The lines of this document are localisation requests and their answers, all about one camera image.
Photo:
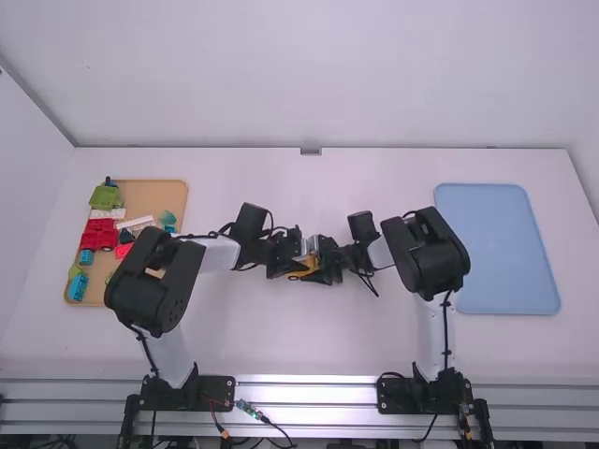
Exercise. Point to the long white toy brick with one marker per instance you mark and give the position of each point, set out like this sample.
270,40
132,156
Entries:
136,221

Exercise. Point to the clear teal toy brick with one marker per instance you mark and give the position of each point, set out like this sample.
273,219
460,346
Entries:
167,218

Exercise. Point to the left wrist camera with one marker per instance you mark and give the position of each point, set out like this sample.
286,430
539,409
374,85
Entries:
303,248

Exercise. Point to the tan tray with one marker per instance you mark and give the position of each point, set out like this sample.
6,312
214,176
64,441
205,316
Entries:
150,196

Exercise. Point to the silver rails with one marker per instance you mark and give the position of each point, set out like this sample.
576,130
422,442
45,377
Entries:
304,388

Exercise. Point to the small green toy brick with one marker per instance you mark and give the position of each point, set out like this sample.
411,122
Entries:
76,272

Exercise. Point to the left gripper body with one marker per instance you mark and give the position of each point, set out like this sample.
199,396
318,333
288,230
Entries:
281,250

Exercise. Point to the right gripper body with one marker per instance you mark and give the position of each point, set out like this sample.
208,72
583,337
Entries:
334,257

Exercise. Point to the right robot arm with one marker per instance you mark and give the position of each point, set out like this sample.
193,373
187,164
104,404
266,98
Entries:
430,262

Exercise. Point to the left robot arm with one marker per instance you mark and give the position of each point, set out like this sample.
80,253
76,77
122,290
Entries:
154,280

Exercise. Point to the dark teal toy brick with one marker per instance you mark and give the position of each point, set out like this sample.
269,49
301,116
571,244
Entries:
126,236

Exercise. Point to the yellow toy car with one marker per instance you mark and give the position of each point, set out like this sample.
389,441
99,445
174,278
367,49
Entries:
306,270

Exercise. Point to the blue mat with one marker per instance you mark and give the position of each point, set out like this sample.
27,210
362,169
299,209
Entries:
496,243

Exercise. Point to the red toy car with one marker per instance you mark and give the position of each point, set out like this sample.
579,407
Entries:
98,236

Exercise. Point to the small cyan toy brick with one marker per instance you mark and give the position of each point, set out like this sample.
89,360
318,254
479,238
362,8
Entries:
86,257

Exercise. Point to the red toy brick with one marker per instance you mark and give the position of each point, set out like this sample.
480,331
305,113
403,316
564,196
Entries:
123,251

